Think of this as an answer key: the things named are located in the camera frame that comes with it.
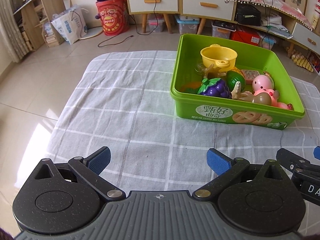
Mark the purple toy grape bunch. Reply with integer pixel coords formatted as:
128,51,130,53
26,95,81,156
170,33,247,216
197,78,232,99

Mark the yellow toy pot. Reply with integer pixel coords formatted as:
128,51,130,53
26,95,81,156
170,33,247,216
200,44,238,72

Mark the orange brown toy figure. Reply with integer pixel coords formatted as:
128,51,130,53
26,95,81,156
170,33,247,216
180,81,202,94

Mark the tan splayed rubber toy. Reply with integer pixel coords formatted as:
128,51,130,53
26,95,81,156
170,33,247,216
203,64,227,79

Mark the tan rubber toy in box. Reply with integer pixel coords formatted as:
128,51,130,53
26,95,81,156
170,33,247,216
238,92,272,106

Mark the white grey checked tablecloth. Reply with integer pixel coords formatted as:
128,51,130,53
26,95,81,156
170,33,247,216
47,51,319,192

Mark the pink pig toy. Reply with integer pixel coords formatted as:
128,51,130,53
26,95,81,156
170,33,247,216
252,74,293,110

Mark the green toy fruit half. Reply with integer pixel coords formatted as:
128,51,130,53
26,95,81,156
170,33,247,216
226,70,246,90

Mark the green plastic cookie box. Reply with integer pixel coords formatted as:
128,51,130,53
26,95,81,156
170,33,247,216
170,34,305,129

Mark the red box under shelf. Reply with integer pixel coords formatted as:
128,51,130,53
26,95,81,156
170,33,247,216
230,25,260,46

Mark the low wooden drawer unit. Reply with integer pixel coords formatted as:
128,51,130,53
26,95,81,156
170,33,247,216
235,0,320,55

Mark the white shopping bag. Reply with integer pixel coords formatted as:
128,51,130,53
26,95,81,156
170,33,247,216
51,5,87,44

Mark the clear storage bin blue lid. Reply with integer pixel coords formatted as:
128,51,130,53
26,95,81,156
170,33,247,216
175,14,200,35

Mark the black bag under shelf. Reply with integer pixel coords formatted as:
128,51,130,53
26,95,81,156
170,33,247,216
235,3,261,26

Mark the red printed bucket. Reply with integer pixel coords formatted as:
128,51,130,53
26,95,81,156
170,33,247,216
95,0,129,36

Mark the wooden bookshelf at left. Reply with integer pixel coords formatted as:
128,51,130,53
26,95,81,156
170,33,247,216
14,0,66,51

